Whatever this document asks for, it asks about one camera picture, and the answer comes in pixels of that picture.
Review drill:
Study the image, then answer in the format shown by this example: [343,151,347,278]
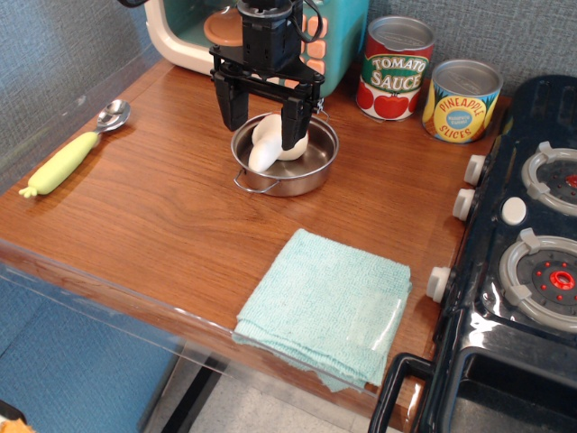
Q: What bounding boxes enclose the spoon with yellow-green handle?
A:
[19,99,131,198]

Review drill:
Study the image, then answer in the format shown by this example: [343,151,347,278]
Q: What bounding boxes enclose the pineapple slices can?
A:
[422,59,503,143]

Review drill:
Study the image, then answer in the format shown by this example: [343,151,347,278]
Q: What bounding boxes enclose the black toy stove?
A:
[370,75,576,432]

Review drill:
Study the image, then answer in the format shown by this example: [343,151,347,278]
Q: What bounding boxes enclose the orange object at corner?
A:
[1,401,35,433]

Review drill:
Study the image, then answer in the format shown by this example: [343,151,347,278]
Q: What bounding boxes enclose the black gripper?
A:
[209,4,325,151]

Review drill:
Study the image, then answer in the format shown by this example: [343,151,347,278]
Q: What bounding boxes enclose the teal toy microwave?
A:
[144,0,369,97]

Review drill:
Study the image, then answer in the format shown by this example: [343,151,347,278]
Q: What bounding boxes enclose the light blue cloth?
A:
[233,229,412,392]

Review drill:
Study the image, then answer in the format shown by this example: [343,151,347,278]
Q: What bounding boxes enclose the tomato sauce can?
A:
[356,15,435,121]

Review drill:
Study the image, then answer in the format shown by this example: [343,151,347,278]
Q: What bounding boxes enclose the small steel pan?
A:
[231,113,339,197]

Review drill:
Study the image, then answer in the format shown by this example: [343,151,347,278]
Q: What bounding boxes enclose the white toy mushroom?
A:
[248,113,309,172]

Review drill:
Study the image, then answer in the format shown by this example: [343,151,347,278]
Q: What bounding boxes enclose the clear acrylic barrier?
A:
[1,61,378,415]

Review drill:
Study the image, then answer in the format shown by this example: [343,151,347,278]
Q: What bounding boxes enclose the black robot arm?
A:
[209,1,325,151]

